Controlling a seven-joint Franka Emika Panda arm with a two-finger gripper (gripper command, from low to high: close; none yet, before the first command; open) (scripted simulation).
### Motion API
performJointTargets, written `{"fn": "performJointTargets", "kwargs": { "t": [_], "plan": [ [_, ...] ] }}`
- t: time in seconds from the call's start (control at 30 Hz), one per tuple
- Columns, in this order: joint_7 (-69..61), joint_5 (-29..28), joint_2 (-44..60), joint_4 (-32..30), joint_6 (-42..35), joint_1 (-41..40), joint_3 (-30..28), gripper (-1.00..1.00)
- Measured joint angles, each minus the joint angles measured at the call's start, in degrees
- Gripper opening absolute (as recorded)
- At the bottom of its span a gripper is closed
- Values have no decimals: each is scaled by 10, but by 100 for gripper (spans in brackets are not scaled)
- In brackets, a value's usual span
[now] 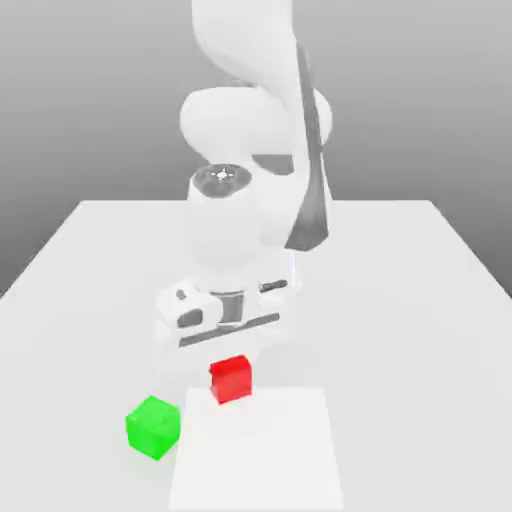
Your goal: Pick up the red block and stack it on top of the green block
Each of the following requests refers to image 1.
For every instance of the small green cube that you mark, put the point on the small green cube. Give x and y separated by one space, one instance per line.
154 428

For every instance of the small red cube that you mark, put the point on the small red cube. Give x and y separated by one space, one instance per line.
232 380

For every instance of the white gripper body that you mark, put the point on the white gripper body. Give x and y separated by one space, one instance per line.
232 340

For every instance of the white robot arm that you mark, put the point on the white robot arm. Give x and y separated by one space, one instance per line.
240 120

